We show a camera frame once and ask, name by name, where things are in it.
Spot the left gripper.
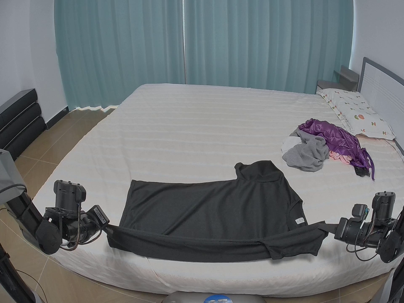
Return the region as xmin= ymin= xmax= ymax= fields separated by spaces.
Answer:
xmin=67 ymin=212 xmax=107 ymax=243

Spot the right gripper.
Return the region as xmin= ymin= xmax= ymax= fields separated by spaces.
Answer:
xmin=334 ymin=217 xmax=373 ymax=247

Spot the black T-shirt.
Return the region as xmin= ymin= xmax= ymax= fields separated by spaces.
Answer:
xmin=106 ymin=160 xmax=329 ymax=261

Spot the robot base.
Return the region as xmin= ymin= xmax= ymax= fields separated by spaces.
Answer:
xmin=162 ymin=292 xmax=267 ymax=303

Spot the bed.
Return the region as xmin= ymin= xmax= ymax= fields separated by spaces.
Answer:
xmin=32 ymin=57 xmax=404 ymax=296

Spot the pink garment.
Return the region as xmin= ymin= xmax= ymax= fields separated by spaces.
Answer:
xmin=328 ymin=150 xmax=352 ymax=165

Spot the grey garment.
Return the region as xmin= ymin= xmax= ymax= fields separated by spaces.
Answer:
xmin=282 ymin=128 xmax=330 ymax=173

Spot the purple satin garment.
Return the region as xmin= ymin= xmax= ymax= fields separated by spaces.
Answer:
xmin=298 ymin=119 xmax=376 ymax=181

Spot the white garment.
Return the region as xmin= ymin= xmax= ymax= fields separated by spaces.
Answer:
xmin=281 ymin=138 xmax=299 ymax=154

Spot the white printed pillow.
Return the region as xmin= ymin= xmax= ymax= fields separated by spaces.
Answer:
xmin=317 ymin=88 xmax=396 ymax=140

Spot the black chest of drawers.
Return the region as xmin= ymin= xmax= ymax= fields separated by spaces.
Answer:
xmin=0 ymin=89 xmax=46 ymax=162

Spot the grey bedside table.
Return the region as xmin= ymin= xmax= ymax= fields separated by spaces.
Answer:
xmin=316 ymin=65 xmax=360 ymax=94

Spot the blue-green curtain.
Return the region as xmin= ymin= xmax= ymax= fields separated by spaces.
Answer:
xmin=183 ymin=0 xmax=353 ymax=94
xmin=54 ymin=0 xmax=187 ymax=111

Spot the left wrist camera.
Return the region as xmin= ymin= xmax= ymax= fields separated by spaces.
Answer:
xmin=91 ymin=205 xmax=110 ymax=226

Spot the black cable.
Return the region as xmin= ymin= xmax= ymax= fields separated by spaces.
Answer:
xmin=60 ymin=231 xmax=102 ymax=252
xmin=346 ymin=243 xmax=379 ymax=263

